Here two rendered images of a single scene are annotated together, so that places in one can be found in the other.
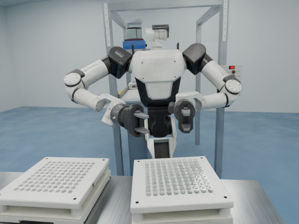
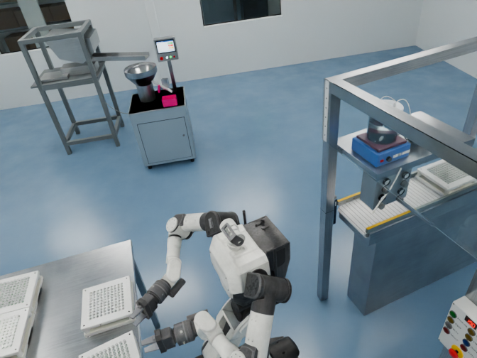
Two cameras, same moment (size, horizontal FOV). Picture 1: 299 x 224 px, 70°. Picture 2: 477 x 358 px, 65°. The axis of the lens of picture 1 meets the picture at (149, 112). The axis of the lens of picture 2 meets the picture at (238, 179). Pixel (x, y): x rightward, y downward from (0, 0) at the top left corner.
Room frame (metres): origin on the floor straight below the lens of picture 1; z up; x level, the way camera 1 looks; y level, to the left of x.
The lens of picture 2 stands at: (0.85, -1.09, 2.46)
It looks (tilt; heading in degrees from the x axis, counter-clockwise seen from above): 36 degrees down; 69
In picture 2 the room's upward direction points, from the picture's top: 7 degrees counter-clockwise
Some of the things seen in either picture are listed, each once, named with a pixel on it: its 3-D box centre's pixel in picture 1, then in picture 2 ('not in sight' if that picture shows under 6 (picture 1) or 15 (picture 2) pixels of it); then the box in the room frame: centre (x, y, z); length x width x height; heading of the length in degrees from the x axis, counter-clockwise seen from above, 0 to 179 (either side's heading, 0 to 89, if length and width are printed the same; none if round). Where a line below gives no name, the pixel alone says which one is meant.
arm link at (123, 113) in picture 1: (129, 118); (151, 300); (0.80, 0.08, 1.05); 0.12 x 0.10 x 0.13; 34
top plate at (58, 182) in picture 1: (58, 178); (106, 301); (0.59, 0.29, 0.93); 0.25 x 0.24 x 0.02; 82
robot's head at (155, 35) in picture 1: (155, 37); (232, 234); (1.19, -0.05, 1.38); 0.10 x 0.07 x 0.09; 91
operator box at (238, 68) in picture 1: (229, 80); (468, 336); (1.85, -0.70, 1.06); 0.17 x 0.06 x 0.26; 88
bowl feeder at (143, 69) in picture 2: not in sight; (150, 82); (1.52, 3.04, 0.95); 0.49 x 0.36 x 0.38; 163
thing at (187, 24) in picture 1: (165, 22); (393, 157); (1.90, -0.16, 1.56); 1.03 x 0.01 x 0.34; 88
